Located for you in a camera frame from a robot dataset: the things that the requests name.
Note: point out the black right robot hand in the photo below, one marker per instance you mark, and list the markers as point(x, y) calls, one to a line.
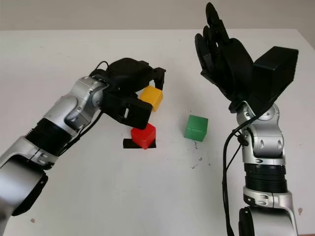
point(226, 64)

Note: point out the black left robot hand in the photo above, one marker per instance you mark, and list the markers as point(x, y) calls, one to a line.
point(130, 73)

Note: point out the yellow wooden cube block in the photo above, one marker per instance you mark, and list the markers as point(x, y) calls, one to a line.
point(152, 97)

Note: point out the red wooden cube block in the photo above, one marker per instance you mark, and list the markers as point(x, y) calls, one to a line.
point(144, 136)

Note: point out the green wooden cube block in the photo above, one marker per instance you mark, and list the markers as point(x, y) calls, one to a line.
point(197, 127)

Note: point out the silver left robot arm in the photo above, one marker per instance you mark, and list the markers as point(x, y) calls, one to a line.
point(56, 127)

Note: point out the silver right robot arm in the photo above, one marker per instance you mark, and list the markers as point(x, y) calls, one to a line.
point(265, 157)

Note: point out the black tape strip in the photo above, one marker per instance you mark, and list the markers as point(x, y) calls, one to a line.
point(128, 143)

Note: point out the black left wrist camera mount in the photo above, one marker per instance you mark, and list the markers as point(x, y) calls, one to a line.
point(135, 111)

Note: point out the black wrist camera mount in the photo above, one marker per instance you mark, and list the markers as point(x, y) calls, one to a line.
point(273, 73)
point(135, 111)

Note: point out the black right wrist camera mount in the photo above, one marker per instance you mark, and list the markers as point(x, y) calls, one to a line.
point(273, 73)

